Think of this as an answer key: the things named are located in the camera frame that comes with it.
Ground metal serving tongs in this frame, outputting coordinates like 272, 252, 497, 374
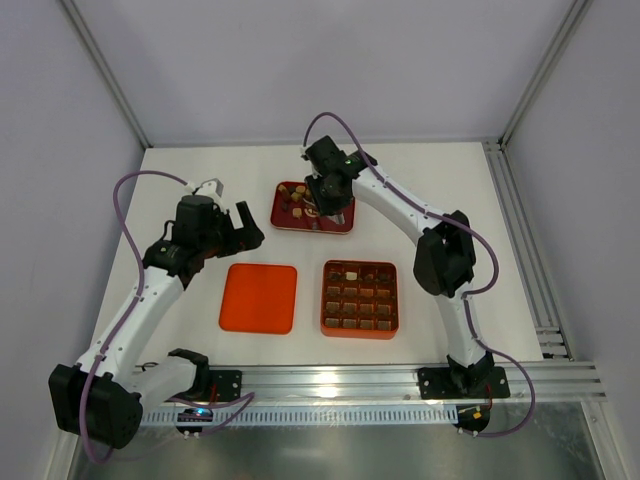
302, 197, 345, 225

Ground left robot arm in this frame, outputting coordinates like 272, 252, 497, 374
48, 194, 265, 449

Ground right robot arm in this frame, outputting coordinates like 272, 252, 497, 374
302, 136, 485, 394

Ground orange chocolate box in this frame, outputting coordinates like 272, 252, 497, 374
320, 260, 399, 340

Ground red rectangular tray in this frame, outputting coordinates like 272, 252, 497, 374
270, 181, 355, 234

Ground orange box lid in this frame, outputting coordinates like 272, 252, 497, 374
219, 263, 298, 335

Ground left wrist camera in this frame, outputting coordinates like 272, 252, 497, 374
193, 178, 224, 209

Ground aluminium mounting rail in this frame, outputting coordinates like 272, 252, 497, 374
237, 361, 606, 402

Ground right aluminium frame rail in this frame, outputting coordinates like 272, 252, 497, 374
482, 139, 573, 361

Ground slotted cable duct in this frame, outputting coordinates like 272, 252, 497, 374
141, 402, 458, 428

